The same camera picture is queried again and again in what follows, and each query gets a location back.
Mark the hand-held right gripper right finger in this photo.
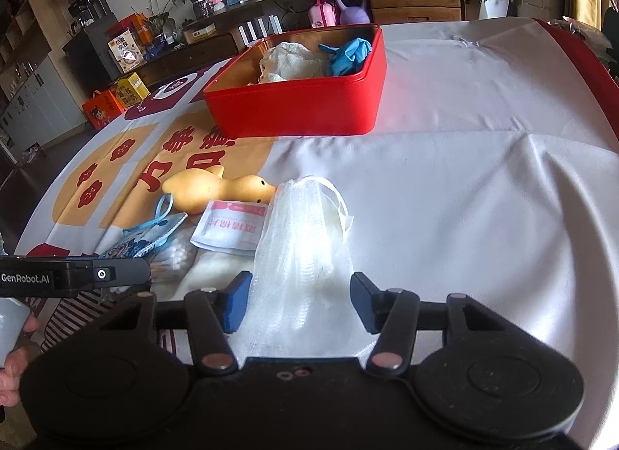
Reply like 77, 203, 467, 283
351, 272, 513, 377

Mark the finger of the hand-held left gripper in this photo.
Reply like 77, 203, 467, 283
113, 259, 152, 286

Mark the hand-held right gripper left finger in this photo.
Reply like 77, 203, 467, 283
94, 270, 254, 376

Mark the bag of cotton swabs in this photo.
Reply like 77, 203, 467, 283
145, 228, 204, 284

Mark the white mesh bag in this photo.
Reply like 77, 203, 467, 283
237, 176, 388, 360

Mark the yellow duck toy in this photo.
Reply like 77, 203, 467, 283
162, 166, 277, 215

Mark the red tin box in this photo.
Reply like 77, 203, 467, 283
203, 23, 388, 140

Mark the person's left hand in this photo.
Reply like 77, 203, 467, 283
0, 315, 40, 401

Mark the white packet with red print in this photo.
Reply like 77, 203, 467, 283
190, 199, 268, 256

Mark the printed white tablecloth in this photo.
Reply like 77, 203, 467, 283
14, 19, 619, 450

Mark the orange cartoon gift box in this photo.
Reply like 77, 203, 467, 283
82, 89, 127, 130

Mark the yellow carton box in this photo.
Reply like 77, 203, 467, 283
115, 73, 150, 108

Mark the wooden shelf unit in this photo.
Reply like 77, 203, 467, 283
0, 0, 92, 151

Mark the black cabinet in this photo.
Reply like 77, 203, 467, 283
63, 22, 131, 93

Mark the beige printed box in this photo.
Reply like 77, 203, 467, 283
107, 30, 146, 74

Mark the red orange box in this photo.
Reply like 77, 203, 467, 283
118, 14, 156, 44

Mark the white terry towel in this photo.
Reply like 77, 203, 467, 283
258, 41, 334, 83

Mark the pale tissue box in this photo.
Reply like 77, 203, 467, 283
184, 24, 216, 42

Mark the blue rubber glove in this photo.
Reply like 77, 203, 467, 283
318, 37, 374, 77

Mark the small leafy potted plant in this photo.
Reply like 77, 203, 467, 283
145, 0, 177, 37

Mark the black coffee machine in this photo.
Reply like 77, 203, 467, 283
68, 0, 109, 27

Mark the white router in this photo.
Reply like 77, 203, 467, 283
239, 16, 282, 44

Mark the purple kettlebell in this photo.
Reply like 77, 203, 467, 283
335, 0, 372, 26

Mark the pink toy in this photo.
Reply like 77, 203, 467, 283
308, 0, 338, 28

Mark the red upholstered seat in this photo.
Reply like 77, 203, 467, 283
534, 19, 619, 151

